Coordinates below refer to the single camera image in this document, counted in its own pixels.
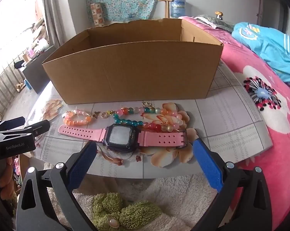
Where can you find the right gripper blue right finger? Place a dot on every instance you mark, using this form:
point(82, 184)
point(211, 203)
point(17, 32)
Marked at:
point(253, 211)

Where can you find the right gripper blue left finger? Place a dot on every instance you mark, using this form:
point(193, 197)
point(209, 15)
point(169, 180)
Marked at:
point(35, 210)

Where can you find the gold butterfly charm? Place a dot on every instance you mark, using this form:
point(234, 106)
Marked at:
point(96, 115)

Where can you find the pink strap smart watch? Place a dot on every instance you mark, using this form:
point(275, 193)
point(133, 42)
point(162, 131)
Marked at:
point(126, 139)

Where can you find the gold earring charm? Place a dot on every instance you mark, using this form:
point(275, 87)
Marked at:
point(146, 104)

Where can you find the dark grey cabinet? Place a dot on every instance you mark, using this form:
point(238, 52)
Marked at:
point(34, 72)

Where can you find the green fuzzy slipper bow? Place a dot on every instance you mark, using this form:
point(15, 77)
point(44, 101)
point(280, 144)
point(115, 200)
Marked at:
point(110, 212)

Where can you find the floral grey bed sheet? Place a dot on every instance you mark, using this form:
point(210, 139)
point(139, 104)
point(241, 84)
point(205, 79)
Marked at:
point(227, 121)

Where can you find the pink floral quilt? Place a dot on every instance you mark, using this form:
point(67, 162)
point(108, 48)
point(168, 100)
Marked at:
point(272, 98)

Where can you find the grey window curtain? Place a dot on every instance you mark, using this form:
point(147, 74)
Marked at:
point(58, 21)

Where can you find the orange patterned tall box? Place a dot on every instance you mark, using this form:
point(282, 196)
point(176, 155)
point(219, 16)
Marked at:
point(97, 14)

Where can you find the brown cardboard box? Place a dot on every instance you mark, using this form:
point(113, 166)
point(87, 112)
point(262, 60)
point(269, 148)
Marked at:
point(140, 60)

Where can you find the grey patterned pillow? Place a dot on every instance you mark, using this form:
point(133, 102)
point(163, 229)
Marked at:
point(216, 22)

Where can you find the small mushroom figurine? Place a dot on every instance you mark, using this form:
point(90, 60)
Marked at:
point(219, 15)

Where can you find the wooden chair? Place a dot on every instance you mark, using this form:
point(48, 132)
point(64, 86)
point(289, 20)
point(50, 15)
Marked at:
point(167, 13)

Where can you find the blue water jug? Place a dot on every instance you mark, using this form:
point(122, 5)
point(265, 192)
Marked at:
point(177, 8)

